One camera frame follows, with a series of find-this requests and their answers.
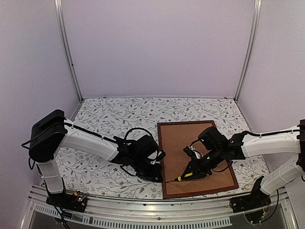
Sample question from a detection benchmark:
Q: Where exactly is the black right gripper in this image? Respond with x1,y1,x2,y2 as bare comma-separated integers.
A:
181,146,224,181

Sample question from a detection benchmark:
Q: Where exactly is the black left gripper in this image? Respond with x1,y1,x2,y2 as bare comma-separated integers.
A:
131,155,163,182

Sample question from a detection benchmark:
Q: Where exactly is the yellow handled screwdriver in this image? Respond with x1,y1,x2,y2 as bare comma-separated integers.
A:
165,173,193,183

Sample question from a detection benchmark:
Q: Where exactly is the red-brown wooden picture frame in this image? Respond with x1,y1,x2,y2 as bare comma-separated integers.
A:
157,120,239,199

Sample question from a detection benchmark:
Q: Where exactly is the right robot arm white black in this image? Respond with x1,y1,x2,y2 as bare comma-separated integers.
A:
175,120,305,208

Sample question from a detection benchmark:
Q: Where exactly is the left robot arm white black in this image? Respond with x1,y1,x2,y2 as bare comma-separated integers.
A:
21,109,165,207

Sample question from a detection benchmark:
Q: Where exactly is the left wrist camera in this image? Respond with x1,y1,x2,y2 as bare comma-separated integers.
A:
151,150,166,165

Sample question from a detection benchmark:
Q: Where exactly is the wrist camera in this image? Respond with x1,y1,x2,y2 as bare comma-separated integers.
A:
151,150,166,165
183,146,203,159

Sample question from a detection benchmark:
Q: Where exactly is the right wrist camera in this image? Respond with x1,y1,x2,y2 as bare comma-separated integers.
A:
183,146,203,159

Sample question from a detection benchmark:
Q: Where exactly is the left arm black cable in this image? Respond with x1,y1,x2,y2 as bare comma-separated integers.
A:
124,127,153,144

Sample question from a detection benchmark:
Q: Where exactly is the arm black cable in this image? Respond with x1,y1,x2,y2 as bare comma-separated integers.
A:
245,126,301,138
124,127,153,144

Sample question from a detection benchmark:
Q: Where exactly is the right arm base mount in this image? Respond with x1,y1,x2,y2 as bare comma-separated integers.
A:
229,191,271,213

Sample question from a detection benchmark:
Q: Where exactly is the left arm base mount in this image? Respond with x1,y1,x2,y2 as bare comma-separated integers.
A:
46,190,88,213

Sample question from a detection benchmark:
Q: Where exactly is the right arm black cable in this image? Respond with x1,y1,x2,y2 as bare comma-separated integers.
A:
245,126,301,138

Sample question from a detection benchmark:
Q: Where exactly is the right aluminium corner post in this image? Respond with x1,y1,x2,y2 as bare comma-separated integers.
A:
234,0,262,104

